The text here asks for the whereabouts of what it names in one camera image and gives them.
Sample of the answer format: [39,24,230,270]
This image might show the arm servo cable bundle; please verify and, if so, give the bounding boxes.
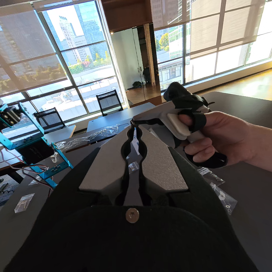
[0,149,54,197]

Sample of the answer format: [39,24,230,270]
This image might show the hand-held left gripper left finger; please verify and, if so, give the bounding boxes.
[79,125,131,206]

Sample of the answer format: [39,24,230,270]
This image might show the black mesh side chair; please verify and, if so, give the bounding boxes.
[33,107,67,133]
[96,89,124,117]

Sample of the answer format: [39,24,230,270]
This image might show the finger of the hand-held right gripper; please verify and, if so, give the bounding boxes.
[148,125,181,149]
[132,100,177,126]

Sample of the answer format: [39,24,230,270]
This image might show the blue toy robot arm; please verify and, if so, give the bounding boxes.
[0,102,74,190]

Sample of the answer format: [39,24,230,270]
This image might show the beige roller blind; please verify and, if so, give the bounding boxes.
[150,0,267,60]
[0,8,69,97]

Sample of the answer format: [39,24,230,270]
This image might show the wooden wall cabinet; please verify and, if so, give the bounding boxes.
[100,0,154,33]

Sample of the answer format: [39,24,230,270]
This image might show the person's right hand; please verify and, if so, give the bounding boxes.
[178,111,258,166]

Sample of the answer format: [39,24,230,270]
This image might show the blue-grey desk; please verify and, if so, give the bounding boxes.
[86,102,157,132]

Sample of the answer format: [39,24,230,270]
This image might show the crumpled clear plastic wrap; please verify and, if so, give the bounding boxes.
[50,136,85,163]

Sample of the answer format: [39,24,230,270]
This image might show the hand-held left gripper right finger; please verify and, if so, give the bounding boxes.
[136,124,189,206]

